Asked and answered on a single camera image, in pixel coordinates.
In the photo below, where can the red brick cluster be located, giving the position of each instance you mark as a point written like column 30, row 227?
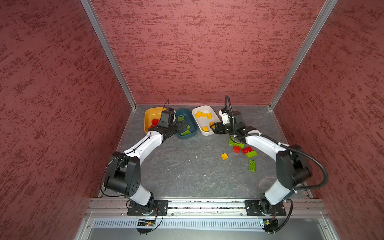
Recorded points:
column 155, row 121

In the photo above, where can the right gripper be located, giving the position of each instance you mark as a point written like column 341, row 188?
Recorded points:
column 216, row 125

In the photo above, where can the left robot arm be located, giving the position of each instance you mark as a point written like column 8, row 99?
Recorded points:
column 123, row 173

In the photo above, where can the aluminium front rail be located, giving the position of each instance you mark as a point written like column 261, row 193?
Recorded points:
column 206, row 208

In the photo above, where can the corner aluminium post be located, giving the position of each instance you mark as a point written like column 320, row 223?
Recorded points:
column 305, row 47
column 97, row 26

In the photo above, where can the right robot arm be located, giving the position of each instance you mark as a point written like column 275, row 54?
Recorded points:
column 292, row 164

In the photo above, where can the red small brick right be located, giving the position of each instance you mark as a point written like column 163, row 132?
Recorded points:
column 237, row 149

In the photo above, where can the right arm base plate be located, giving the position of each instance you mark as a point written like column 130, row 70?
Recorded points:
column 264, row 208

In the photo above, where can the white plastic bin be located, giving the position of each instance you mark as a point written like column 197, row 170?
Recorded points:
column 204, row 122

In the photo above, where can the green long brick right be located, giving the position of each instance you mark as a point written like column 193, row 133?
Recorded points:
column 252, row 166

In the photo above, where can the small yellow brick right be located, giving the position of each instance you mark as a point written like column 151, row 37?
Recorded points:
column 198, row 114

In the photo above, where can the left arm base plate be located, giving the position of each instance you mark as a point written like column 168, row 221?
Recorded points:
column 153, row 208

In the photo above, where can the right corner aluminium post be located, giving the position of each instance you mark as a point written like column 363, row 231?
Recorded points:
column 305, row 47

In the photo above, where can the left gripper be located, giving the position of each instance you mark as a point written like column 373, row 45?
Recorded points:
column 179, row 129

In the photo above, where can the red long brick right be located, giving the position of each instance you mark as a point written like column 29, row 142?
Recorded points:
column 247, row 150

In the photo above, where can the yellow plastic bin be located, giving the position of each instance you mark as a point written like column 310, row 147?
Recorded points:
column 150, row 114

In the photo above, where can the left corner aluminium post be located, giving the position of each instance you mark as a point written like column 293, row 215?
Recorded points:
column 97, row 26

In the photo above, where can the teal plastic bin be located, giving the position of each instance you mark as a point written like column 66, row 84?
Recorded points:
column 185, row 116

